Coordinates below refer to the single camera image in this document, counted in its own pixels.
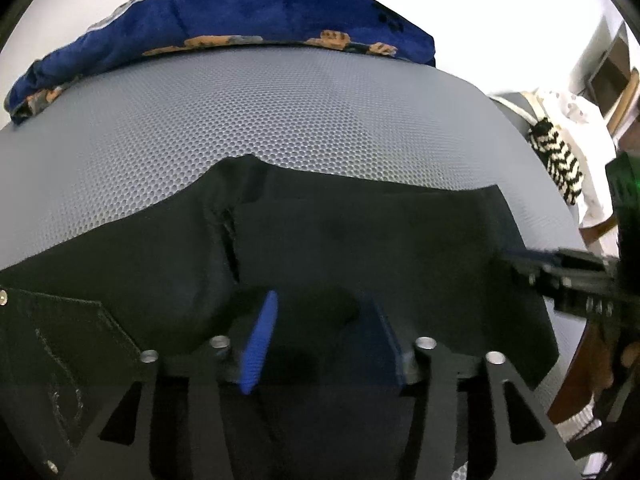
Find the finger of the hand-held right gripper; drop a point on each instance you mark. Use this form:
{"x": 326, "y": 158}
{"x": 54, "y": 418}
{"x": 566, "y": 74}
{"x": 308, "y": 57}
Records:
{"x": 575, "y": 290}
{"x": 540, "y": 256}

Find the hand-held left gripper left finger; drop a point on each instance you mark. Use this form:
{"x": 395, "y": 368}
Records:
{"x": 257, "y": 342}

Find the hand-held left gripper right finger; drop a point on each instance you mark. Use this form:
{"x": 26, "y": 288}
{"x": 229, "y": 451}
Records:
{"x": 389, "y": 347}

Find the black pants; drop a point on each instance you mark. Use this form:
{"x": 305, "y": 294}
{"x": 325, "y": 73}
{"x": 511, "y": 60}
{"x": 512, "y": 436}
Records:
{"x": 325, "y": 240}

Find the person's right hand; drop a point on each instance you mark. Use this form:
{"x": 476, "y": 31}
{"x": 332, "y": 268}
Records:
{"x": 597, "y": 355}

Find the black and white striped knit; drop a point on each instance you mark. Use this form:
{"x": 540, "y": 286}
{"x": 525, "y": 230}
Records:
{"x": 560, "y": 155}

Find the white cloth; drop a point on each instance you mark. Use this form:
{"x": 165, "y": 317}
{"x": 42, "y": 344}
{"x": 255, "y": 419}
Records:
{"x": 585, "y": 125}

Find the wooden framed cabinet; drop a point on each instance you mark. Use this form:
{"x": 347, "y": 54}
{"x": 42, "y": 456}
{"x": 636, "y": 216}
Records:
{"x": 612, "y": 75}

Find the grey mesh mattress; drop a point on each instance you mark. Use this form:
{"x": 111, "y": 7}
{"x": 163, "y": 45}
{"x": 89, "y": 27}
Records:
{"x": 250, "y": 110}

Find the blue blanket with orange print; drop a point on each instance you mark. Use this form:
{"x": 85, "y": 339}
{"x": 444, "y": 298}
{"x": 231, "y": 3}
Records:
{"x": 225, "y": 15}

